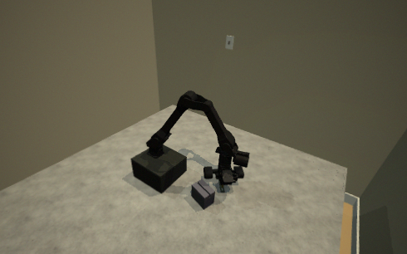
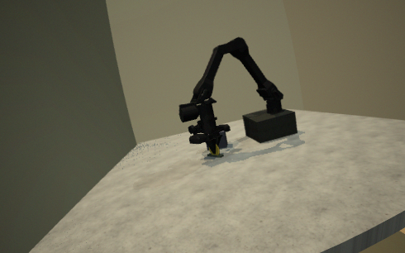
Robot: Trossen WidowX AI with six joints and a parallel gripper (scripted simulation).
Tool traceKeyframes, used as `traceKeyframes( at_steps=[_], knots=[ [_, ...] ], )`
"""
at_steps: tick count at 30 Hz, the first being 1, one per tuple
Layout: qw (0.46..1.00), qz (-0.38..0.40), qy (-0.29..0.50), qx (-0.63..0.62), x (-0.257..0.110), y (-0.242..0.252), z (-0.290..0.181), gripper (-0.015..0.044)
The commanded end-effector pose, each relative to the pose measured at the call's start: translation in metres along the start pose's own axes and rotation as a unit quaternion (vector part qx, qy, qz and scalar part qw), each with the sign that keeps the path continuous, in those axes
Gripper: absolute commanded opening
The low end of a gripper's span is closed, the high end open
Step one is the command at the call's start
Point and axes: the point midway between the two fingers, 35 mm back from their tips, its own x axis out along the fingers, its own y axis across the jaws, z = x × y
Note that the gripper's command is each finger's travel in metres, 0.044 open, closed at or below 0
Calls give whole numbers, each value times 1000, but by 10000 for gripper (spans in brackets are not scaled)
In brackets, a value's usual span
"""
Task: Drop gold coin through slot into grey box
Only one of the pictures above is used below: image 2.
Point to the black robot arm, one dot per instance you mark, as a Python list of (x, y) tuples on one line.
[(203, 90)]

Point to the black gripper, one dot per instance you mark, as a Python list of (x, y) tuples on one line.
[(209, 127)]

